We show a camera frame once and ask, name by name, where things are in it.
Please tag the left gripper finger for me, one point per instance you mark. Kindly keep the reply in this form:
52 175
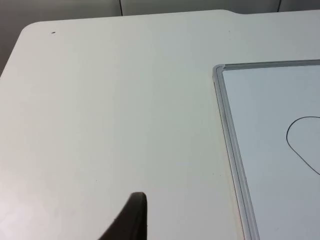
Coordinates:
131 220

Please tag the grey-framed whiteboard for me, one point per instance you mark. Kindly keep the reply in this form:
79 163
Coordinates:
270 150

